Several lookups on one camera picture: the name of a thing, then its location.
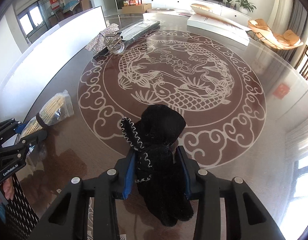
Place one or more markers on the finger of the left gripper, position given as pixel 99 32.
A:
pixel 20 127

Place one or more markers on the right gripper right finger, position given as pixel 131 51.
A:
pixel 186 171

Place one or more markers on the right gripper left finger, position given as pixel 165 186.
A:
pixel 125 168

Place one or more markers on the black knitted gloves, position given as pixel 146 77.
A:
pixel 157 178

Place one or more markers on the bagged wooden sticks bundle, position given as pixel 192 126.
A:
pixel 55 110

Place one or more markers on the left hand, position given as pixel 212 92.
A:
pixel 8 189

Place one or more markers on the large white cardboard box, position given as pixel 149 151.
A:
pixel 43 59

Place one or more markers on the black plastic flat package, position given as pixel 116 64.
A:
pixel 132 32

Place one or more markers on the brown cardboard box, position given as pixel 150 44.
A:
pixel 136 9

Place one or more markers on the wooden dining chair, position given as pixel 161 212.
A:
pixel 302 65

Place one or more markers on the flat white box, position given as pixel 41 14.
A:
pixel 205 19

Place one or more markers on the orange lounge chair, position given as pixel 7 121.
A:
pixel 286 41

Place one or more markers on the green potted plant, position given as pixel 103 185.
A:
pixel 245 6

